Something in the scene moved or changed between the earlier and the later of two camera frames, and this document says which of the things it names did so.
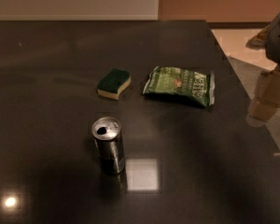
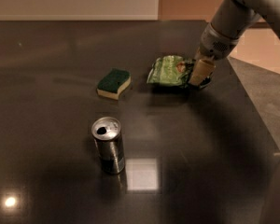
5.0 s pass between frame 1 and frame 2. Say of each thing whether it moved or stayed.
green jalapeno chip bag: moved
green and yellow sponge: stayed
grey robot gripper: moved
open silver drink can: stayed
